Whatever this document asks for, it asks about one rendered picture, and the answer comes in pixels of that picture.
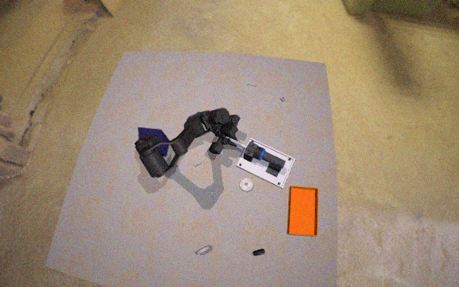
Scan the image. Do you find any orange rectangular tray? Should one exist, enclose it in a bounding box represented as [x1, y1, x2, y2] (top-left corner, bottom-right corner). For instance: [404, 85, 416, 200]
[287, 185, 319, 236]

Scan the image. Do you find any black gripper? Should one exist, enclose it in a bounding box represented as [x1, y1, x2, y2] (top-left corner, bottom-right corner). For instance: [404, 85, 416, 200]
[209, 114, 241, 155]

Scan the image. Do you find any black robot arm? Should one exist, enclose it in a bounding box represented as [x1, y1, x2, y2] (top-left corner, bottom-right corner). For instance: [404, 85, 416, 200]
[135, 108, 238, 178]

